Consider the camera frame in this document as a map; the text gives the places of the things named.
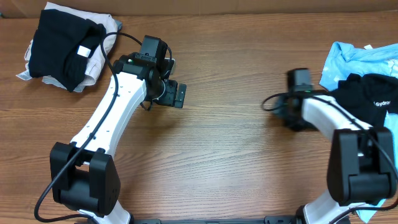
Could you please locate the light blue t-shirt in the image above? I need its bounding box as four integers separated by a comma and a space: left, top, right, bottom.
319, 41, 398, 223

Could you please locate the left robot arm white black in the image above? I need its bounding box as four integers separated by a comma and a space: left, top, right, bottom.
50, 53, 187, 223

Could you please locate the folded black garment on pile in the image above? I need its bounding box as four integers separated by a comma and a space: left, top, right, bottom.
29, 9, 106, 92

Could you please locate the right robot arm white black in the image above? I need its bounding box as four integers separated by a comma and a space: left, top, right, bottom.
273, 91, 397, 223

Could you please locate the folded grey-white bottom garment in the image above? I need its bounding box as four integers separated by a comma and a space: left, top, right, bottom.
16, 18, 124, 93

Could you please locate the black Sydrogen t-shirt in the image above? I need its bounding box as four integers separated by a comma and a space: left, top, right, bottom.
330, 73, 397, 127

